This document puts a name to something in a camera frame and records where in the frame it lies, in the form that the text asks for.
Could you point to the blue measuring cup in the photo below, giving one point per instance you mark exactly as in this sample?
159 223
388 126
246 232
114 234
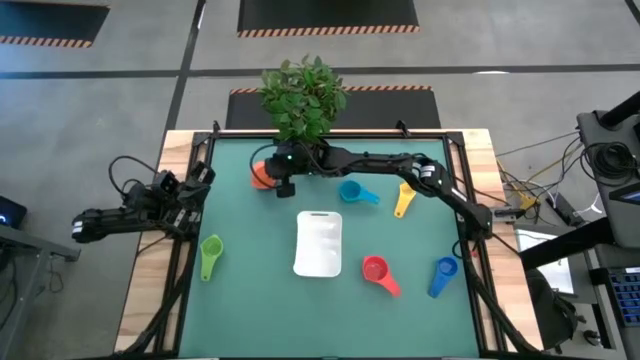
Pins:
445 267

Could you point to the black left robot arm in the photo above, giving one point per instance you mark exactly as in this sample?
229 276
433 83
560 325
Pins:
110 222

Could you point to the grey metal stand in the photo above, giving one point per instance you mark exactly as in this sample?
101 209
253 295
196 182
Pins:
30 240

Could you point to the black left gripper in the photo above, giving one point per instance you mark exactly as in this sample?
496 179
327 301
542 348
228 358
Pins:
200 180

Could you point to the yellow measuring cup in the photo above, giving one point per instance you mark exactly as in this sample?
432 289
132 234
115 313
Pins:
400 205

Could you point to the green potted plant black pot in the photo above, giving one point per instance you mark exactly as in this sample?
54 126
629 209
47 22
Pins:
302 97

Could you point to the green table mat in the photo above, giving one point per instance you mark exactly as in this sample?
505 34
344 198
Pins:
260 310

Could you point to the white plastic basket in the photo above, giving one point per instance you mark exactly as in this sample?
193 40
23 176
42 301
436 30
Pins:
318 245

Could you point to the orange measuring cup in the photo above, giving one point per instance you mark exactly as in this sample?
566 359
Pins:
257 181

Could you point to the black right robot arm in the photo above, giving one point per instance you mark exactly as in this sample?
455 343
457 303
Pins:
450 192

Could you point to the white sheet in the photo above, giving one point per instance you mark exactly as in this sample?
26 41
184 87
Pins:
537 240

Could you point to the dark laptop screen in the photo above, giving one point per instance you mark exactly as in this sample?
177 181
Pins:
627 194

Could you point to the black backpack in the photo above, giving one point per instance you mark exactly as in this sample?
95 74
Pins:
550 310

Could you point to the grey equipment cart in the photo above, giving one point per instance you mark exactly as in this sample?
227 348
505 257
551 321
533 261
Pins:
595 130

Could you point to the teal measuring cup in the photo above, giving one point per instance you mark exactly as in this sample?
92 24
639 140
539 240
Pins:
350 191

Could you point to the green measuring cup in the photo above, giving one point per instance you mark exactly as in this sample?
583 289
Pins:
211 247

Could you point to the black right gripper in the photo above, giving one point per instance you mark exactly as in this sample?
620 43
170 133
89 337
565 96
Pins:
300 162

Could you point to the dark tablet screen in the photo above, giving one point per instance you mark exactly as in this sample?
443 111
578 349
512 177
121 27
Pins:
11 212

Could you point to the black power strip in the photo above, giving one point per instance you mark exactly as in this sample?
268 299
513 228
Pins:
562 207

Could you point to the black beam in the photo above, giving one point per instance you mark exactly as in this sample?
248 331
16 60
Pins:
565 245

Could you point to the keyboard with blue keys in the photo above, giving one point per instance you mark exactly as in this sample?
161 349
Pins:
627 295

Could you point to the black metal table frame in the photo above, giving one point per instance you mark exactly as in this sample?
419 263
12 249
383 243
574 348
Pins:
204 141

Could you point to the black hazard-striped floor mat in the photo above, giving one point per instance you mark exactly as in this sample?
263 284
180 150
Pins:
325 12
390 107
45 20

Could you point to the red measuring cup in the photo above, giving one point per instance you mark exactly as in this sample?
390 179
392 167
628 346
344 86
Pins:
375 270

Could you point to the black pole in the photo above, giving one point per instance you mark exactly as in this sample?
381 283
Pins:
622 110

